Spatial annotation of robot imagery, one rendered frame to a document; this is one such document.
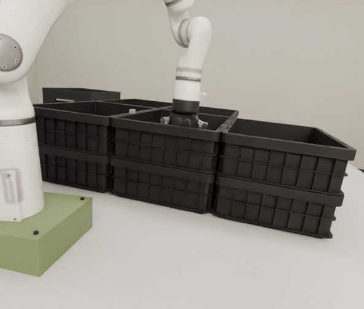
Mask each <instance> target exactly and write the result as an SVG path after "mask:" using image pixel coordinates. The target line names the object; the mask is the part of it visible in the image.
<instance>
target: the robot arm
mask: <svg viewBox="0 0 364 309"><path fill-rule="evenodd" d="M73 1H74V0H0V221H21V220H23V219H25V218H27V217H30V216H33V215H35V214H37V213H39V212H41V211H42V210H43V209H44V207H45V200H44V189H43V184H42V174H41V163H40V157H39V147H38V141H37V130H36V118H35V112H34V107H33V105H32V103H31V100H30V97H29V92H28V83H27V78H26V75H27V73H28V72H29V71H30V69H31V67H32V65H33V63H34V61H35V59H36V56H37V54H38V53H39V50H40V49H41V46H42V44H43V43H44V41H45V39H46V37H47V35H48V33H49V32H50V30H51V28H52V26H53V25H54V24H55V22H56V21H57V19H59V17H60V16H61V15H62V14H63V13H64V12H65V11H66V10H67V8H68V7H69V6H70V5H71V4H72V3H73ZM164 2H165V5H166V7H167V9H168V16H169V22H170V25H171V31H172V35H173V38H174V40H175V41H176V42H177V44H178V45H180V46H181V47H183V48H188V50H187V53H186V55H185V56H183V57H181V58H179V59H178V60H177V66H176V79H175V83H174V89H173V97H172V112H171V114H170V116H168V117H163V118H160V121H161V124H169V121H170V120H171V123H172V124H173V125H175V126H183V127H189V128H194V127H195V126H196V125H197V124H199V128H200V129H206V128H207V126H208V123H207V122H203V121H201V120H199V116H198V112H199V101H200V100H206V98H207V94H206V93H201V76H202V70H203V64H204V61H205V59H206V56H207V53H208V51H209V47H210V45H211V42H212V26H211V23H210V21H209V20H208V19H207V18H205V17H195V18H190V17H189V15H188V9H189V8H190V7H191V6H192V5H193V3H194V0H164Z"/></svg>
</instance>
